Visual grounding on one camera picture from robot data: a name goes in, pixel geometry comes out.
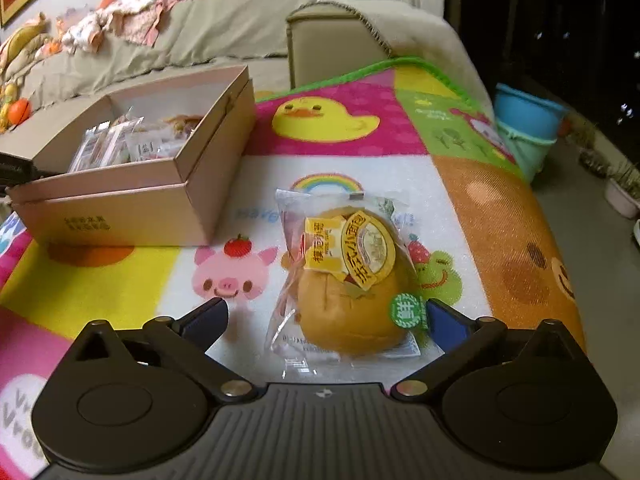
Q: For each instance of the beige sofa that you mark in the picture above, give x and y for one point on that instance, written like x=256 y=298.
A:
x=210 y=35

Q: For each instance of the orange toy ball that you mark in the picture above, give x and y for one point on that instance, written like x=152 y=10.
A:
x=21 y=111

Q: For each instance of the green plastic bucket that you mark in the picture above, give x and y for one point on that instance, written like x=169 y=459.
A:
x=527 y=155

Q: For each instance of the banana plush toy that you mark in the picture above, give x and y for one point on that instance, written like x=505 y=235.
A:
x=22 y=40

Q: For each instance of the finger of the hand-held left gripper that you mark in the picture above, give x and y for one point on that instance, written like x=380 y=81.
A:
x=17 y=171

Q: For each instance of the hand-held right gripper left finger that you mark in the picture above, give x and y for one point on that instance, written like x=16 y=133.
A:
x=207 y=317

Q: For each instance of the brown cardboard box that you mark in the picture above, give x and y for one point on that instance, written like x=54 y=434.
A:
x=125 y=210

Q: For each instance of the dry potted plant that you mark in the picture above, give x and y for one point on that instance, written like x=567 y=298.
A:
x=595 y=152

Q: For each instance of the long clear snack packet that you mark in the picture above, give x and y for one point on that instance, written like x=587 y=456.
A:
x=102 y=145

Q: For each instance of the beige throw blanket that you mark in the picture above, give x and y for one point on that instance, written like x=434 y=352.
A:
x=420 y=35

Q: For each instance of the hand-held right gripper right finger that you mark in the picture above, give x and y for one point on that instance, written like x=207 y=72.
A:
x=447 y=322

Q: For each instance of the colourful cartoon play mat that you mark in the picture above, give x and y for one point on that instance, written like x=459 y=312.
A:
x=475 y=200

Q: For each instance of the pile of pink clothes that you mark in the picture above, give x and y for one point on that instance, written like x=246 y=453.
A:
x=125 y=17

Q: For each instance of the blue plastic bucket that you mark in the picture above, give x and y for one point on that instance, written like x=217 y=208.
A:
x=530 y=112

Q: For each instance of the white plant pot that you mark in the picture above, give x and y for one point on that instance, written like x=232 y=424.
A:
x=622 y=197

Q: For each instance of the yellow label bread packet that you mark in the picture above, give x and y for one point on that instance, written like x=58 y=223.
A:
x=345 y=285

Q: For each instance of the yellow toy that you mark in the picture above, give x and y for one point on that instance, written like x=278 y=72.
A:
x=6 y=105

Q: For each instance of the round bread packet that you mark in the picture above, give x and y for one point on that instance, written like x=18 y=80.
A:
x=184 y=124

